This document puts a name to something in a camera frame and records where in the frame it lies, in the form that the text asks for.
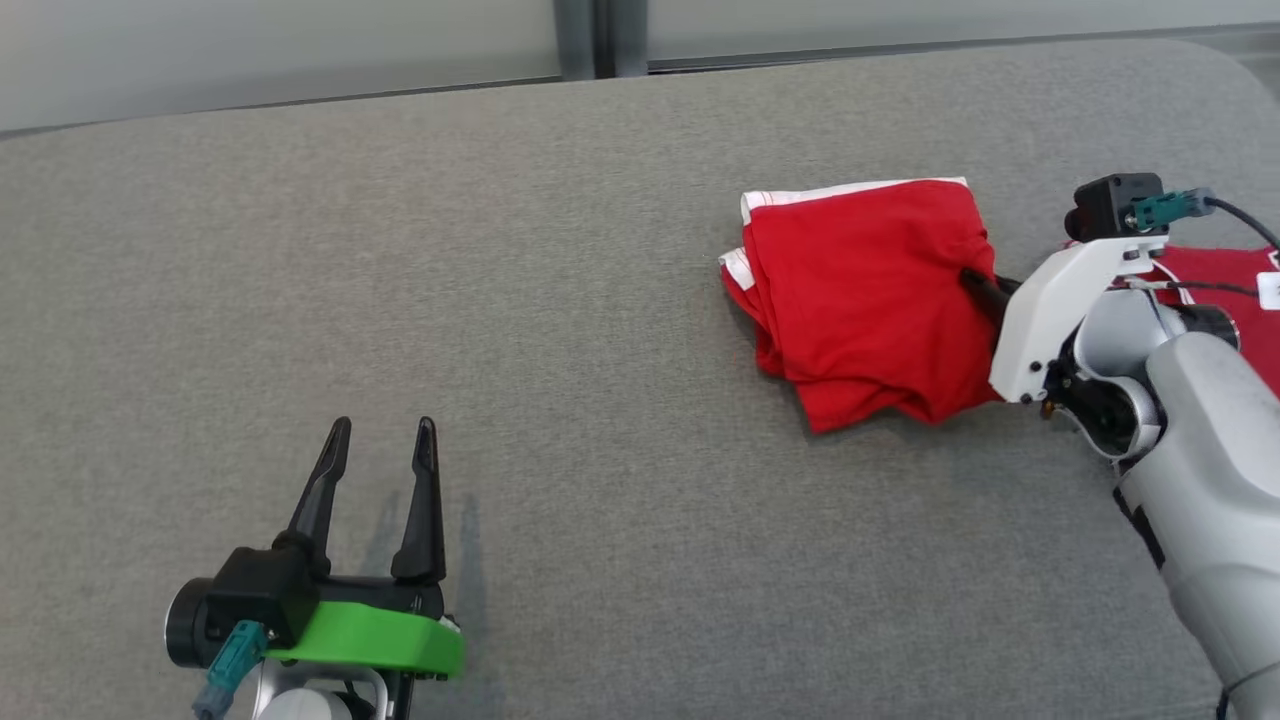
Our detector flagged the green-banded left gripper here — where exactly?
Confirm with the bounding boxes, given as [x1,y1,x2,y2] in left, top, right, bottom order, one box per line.
[164,416,468,720]

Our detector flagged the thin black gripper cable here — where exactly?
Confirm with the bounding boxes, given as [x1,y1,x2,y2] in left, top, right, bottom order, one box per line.
[1120,277,1263,299]

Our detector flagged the grey fabric sofa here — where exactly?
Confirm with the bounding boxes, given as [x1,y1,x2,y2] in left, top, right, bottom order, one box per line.
[0,38,1280,720]

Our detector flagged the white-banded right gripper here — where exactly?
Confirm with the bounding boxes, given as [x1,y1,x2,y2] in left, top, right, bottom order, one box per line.
[958,234,1242,405]

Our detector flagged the red white basketball jersey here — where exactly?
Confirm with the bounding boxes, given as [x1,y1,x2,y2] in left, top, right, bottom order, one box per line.
[1140,243,1280,399]

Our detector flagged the red white-banded shorts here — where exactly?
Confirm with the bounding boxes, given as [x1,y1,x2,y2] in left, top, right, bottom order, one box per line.
[718,177,1004,435]

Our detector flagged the grey partition post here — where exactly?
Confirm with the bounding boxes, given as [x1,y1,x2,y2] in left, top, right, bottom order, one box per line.
[597,0,651,78]
[553,0,598,81]

